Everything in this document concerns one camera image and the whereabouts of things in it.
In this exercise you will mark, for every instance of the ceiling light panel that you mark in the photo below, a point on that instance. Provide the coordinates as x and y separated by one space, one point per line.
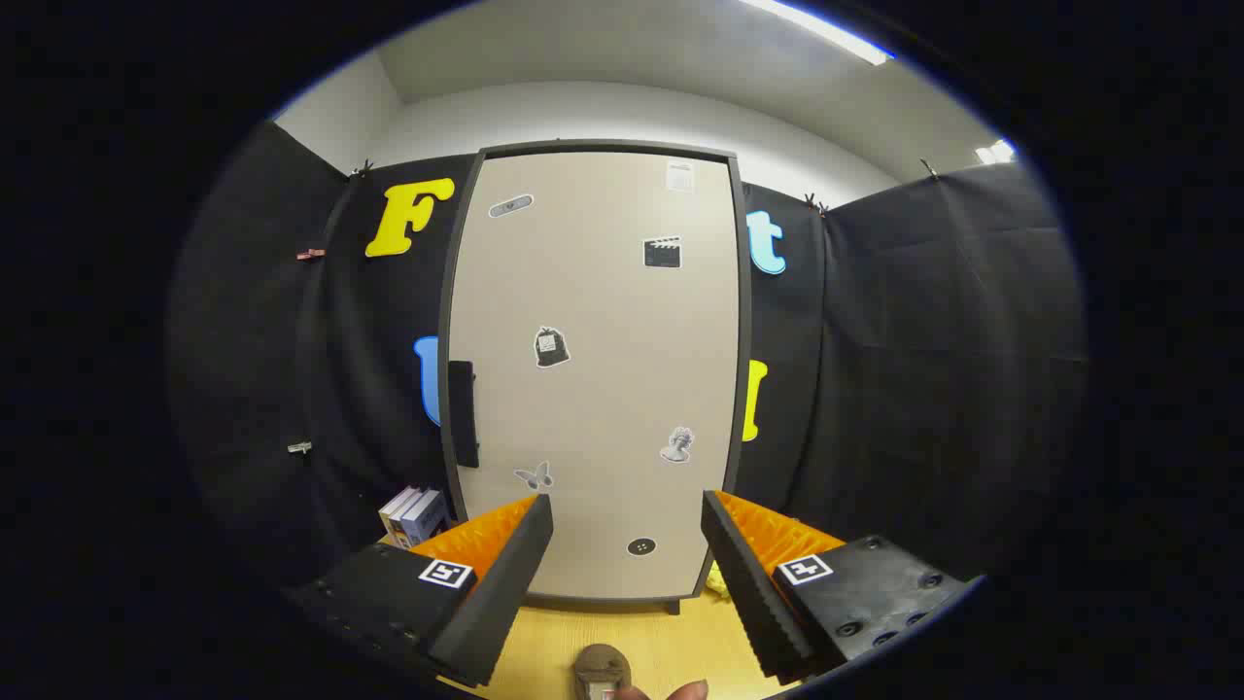
996 153

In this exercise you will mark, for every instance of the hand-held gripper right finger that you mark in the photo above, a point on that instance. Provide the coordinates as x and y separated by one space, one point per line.
753 603

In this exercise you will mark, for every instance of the black backdrop cloth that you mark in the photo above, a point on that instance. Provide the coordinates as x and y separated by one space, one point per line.
923 340

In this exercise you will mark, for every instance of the grey shoe cabinet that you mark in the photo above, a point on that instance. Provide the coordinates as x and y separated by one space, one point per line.
746 292

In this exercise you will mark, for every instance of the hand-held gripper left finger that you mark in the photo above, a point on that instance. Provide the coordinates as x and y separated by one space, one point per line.
496 603

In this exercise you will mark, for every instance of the beige shoe cabinet door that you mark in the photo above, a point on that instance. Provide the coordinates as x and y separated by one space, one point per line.
603 389

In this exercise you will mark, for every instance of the brown fuzzy shoe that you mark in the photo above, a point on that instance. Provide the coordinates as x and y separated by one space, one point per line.
601 666

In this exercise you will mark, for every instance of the blue book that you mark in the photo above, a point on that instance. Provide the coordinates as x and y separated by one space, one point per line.
426 520

